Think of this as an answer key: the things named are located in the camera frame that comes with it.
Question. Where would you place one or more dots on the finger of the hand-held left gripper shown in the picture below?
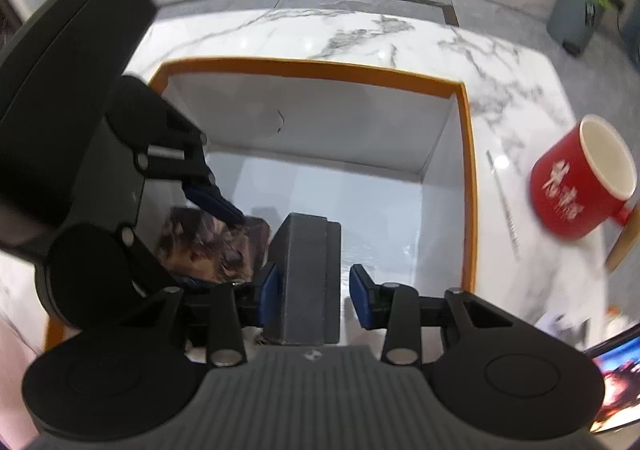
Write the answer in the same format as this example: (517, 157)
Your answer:
(142, 265)
(215, 202)

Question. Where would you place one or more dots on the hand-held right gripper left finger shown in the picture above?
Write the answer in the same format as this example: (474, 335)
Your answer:
(270, 295)

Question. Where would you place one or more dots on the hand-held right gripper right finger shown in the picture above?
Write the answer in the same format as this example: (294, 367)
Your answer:
(361, 297)

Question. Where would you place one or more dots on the dark grey box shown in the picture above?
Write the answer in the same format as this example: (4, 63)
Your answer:
(305, 280)

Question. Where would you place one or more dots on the dark printed card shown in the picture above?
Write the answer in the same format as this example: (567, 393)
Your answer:
(210, 245)

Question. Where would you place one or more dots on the orange cardboard box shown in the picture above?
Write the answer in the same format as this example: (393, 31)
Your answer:
(325, 210)

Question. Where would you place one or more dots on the red mug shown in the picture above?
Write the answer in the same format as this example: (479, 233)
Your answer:
(565, 190)

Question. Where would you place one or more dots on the smartphone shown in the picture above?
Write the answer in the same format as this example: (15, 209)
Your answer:
(620, 380)

